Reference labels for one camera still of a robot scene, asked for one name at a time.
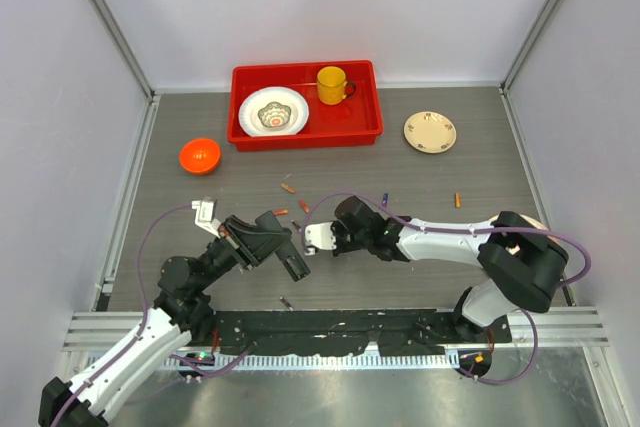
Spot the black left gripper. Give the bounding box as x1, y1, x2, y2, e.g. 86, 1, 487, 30
195, 214, 291, 291

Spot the black remote control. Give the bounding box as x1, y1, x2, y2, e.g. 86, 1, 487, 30
275, 240, 311, 282

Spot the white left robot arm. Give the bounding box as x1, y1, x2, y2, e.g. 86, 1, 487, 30
38, 200, 308, 426

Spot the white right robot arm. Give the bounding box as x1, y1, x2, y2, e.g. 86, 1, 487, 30
331, 196, 569, 342

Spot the orange battery near edge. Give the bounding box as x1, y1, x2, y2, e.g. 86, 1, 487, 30
298, 200, 310, 213

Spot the orange battery left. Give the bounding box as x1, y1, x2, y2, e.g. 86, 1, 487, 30
281, 183, 296, 194

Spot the dark battery near base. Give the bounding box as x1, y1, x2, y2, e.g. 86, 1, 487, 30
279, 297, 294, 311

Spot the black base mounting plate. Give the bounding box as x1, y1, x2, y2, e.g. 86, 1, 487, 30
197, 309, 512, 357

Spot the orange plastic bowl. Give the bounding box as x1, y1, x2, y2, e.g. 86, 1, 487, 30
179, 138, 221, 175

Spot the red plastic tray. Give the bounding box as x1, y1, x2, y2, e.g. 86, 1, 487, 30
227, 60, 384, 152

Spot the beige floral plate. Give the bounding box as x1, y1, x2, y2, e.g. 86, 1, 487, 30
403, 111, 457, 154

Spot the small patterned bowl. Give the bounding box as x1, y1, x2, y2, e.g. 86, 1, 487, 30
257, 101, 292, 129

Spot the white paper plate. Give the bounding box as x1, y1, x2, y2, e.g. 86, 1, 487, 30
238, 86, 310, 137

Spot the yellow mug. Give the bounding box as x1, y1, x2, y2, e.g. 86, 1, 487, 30
316, 66, 356, 106

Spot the pink plate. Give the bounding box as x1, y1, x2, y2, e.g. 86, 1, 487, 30
489, 214, 548, 230

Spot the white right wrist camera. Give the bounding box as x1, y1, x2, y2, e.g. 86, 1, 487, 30
302, 222, 336, 256

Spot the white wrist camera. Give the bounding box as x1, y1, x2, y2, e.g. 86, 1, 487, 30
191, 198, 220, 237
302, 222, 336, 256

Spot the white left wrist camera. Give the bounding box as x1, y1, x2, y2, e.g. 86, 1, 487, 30
191, 198, 220, 237

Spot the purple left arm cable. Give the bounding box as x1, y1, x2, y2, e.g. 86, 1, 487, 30
49, 201, 251, 427

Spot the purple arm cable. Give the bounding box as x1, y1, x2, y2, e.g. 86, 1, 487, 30
49, 201, 251, 427
298, 191, 593, 387

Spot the white slotted cable duct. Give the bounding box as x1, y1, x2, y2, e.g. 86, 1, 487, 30
158, 348, 459, 372

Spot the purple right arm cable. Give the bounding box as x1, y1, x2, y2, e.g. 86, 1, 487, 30
298, 191, 593, 387

